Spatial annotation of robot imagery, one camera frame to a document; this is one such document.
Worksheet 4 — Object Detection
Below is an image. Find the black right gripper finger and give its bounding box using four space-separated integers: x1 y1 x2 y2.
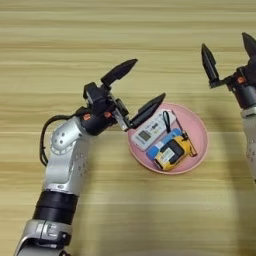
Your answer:
241 32 256 64
200 43 222 89

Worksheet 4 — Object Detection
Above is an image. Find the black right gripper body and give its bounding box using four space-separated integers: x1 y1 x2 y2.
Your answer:
210 71 256 110

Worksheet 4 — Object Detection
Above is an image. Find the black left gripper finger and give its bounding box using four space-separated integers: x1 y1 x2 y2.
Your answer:
100 58 139 89
128 93 167 130

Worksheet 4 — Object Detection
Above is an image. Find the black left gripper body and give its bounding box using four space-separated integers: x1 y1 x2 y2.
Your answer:
79 98 132 136

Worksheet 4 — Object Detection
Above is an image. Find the white remote control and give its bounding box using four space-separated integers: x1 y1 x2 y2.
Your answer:
130 108 178 152

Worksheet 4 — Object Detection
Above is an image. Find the blue glue stick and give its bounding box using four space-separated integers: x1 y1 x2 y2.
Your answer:
145 128 184 162

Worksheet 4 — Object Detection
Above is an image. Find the yellow black tape measure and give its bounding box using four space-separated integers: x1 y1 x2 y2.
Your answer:
153 110 194 172

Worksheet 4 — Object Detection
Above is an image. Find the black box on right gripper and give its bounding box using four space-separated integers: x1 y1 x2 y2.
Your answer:
246 58 256 79

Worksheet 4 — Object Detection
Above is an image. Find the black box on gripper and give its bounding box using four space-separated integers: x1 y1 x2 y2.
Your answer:
83 82 111 116
246 58 256 79

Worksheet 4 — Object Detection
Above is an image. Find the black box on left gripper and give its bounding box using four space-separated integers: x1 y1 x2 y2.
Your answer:
83 82 111 116

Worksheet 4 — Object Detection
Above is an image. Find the pink round plate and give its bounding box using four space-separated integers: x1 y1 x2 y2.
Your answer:
126 101 209 176

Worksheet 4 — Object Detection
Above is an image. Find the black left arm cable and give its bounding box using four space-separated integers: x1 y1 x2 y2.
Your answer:
39 114 78 168

